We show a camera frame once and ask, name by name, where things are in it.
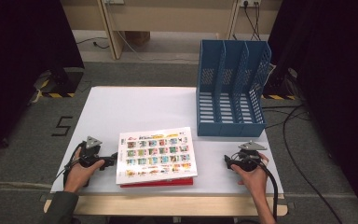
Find black curtain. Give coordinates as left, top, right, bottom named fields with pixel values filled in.
left=267, top=0, right=358, bottom=216
left=0, top=0, right=85, bottom=166

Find black cables at socket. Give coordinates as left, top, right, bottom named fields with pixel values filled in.
left=243, top=2, right=262, bottom=41

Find beige wooden furniture frame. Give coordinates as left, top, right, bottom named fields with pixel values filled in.
left=60, top=0, right=283, bottom=61

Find person's left hand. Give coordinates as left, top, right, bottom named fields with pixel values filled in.
left=63, top=147, right=105, bottom=194

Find thin gripper cable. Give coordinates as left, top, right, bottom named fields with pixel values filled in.
left=51, top=142, right=86, bottom=188

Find thick black gripper cable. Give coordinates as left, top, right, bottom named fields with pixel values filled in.
left=259, top=161, right=279, bottom=222

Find white picture book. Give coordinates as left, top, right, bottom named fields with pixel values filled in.
left=115, top=126, right=199, bottom=186

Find cardboard box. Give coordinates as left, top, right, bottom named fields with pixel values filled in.
left=124, top=31, right=152, bottom=47

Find black stand base striped tape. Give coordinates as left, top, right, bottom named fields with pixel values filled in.
left=32, top=66, right=85, bottom=99
left=260, top=63, right=297, bottom=101

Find white floor cable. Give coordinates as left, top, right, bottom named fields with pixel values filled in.
left=116, top=31, right=200, bottom=63

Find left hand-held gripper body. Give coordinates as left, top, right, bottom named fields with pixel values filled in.
left=73, top=135, right=106, bottom=169

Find person's right hand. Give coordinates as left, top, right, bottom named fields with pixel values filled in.
left=230, top=153, right=269, bottom=197

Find black floor cable with plug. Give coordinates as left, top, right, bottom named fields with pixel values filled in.
left=76, top=36, right=110, bottom=50

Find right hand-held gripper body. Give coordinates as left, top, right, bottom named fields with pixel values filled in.
left=234, top=140, right=269, bottom=172

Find black floor cables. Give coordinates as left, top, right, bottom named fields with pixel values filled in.
left=262, top=104, right=344, bottom=224

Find red book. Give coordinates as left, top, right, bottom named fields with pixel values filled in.
left=119, top=176, right=195, bottom=189

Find blue file rack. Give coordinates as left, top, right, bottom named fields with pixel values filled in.
left=195, top=39, right=273, bottom=138

